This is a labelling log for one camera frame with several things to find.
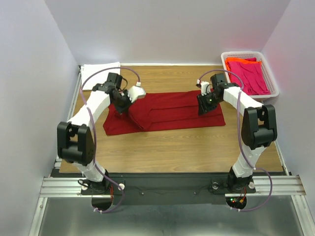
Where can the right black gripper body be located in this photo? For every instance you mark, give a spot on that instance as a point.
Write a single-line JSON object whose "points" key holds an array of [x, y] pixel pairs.
{"points": [[208, 102]]}

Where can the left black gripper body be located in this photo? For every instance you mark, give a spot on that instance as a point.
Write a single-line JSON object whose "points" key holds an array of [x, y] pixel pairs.
{"points": [[122, 103]]}

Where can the dark red t shirt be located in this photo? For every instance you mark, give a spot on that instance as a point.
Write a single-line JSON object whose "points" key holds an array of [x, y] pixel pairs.
{"points": [[162, 111]]}

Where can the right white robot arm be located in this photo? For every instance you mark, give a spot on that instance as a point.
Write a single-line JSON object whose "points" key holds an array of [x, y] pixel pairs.
{"points": [[256, 124]]}

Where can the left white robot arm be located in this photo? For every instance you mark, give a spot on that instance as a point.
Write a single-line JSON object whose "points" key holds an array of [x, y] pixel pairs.
{"points": [[76, 138]]}

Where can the orange t shirt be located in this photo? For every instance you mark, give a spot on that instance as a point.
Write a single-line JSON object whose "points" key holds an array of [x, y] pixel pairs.
{"points": [[249, 67]]}

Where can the pink t shirt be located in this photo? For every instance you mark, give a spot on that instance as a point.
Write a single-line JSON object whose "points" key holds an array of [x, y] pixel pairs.
{"points": [[255, 86]]}

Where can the white plastic basket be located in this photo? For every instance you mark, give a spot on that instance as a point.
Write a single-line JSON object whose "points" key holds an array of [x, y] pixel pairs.
{"points": [[266, 72]]}

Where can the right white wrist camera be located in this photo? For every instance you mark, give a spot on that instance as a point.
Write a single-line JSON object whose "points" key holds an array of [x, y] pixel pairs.
{"points": [[205, 87]]}

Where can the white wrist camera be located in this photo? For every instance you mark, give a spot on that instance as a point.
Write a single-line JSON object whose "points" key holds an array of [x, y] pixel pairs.
{"points": [[205, 87], [136, 92]]}

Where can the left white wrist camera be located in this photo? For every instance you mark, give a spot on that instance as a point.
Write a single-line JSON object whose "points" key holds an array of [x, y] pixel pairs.
{"points": [[136, 92]]}

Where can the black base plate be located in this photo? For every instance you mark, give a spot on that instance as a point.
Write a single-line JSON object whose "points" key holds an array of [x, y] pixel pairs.
{"points": [[166, 189]]}

